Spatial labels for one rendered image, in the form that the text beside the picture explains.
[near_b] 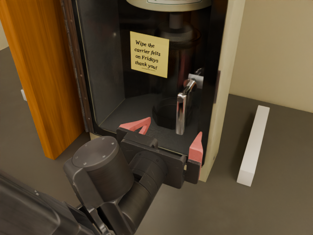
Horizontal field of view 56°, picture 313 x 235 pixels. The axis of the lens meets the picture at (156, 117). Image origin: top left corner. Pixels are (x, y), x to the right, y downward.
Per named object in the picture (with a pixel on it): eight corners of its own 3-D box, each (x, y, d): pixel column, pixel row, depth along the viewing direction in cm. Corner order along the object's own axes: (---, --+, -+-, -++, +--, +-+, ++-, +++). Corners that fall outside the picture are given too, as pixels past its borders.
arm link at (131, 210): (103, 238, 40) (138, 246, 37) (81, 203, 36) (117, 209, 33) (128, 198, 44) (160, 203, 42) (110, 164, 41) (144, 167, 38)
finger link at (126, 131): (138, 101, 52) (111, 133, 45) (175, 112, 50) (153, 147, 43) (139, 130, 56) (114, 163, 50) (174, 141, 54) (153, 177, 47)
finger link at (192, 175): (175, 111, 50) (151, 146, 43) (216, 122, 48) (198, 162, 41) (173, 141, 54) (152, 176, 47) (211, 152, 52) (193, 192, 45)
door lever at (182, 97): (193, 121, 58) (181, 118, 59) (198, 80, 52) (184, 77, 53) (184, 138, 54) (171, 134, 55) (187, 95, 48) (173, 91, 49)
